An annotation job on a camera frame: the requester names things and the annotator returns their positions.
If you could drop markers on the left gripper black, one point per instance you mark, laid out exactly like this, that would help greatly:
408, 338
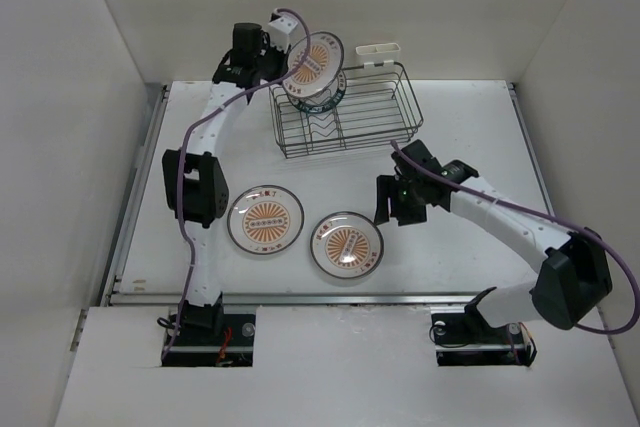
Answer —
283, 64

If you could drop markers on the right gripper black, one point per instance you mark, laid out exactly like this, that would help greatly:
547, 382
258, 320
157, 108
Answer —
386, 186

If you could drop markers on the red rim plate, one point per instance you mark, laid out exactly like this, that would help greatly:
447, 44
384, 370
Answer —
319, 69

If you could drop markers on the orange sunburst plate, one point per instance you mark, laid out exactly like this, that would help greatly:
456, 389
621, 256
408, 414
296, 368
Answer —
346, 245
265, 220

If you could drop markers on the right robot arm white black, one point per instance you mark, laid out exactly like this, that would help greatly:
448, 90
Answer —
570, 262

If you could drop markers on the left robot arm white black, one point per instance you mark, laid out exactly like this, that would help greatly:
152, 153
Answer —
195, 186

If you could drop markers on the rearmost teal lettered plate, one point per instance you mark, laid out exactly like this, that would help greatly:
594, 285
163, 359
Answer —
325, 100

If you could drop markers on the white cutlery holder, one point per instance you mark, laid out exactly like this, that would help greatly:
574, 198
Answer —
378, 55

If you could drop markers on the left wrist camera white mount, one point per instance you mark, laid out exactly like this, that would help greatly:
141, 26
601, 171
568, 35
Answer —
280, 30

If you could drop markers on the grey wire dish rack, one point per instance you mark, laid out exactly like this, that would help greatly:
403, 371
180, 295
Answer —
379, 106

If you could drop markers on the right side rail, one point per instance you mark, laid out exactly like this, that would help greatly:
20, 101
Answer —
511, 87

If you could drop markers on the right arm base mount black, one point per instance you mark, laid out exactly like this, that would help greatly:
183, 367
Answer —
465, 340

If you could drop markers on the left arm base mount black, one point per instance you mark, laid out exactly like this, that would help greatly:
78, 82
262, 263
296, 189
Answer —
229, 344

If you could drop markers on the aluminium front rail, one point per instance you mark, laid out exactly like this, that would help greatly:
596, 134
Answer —
292, 299

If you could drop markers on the left side rail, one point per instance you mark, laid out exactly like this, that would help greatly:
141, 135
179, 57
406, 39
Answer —
110, 272

